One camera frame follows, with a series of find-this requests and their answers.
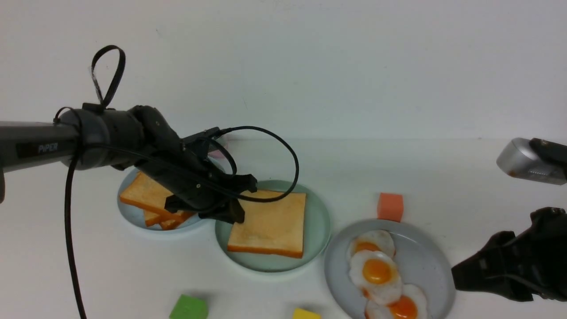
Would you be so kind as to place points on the light blue bread plate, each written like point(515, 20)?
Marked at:
point(135, 216)

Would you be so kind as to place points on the fried egg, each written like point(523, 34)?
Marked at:
point(411, 305)
point(377, 276)
point(374, 241)

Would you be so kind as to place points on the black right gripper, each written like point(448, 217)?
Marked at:
point(519, 267)

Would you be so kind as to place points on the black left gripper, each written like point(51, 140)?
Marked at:
point(197, 185)

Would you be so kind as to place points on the orange foam cube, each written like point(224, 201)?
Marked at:
point(390, 207)

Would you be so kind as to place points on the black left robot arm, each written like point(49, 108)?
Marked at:
point(138, 137)

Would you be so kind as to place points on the green foam cube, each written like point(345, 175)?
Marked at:
point(189, 307)

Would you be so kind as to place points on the yellow foam cube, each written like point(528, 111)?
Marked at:
point(300, 313)

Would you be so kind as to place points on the toast slice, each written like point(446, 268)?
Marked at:
point(152, 218)
point(168, 224)
point(271, 227)
point(147, 194)

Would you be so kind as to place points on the pink foam cube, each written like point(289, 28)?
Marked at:
point(220, 153)

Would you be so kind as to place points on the grey egg plate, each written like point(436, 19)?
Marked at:
point(418, 258)

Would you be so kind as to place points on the mint green center plate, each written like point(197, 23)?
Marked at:
point(317, 234)

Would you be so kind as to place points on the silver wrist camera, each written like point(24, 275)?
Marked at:
point(535, 159)

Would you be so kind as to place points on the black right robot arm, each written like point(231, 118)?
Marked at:
point(519, 267)

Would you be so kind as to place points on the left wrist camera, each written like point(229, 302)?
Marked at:
point(203, 142)

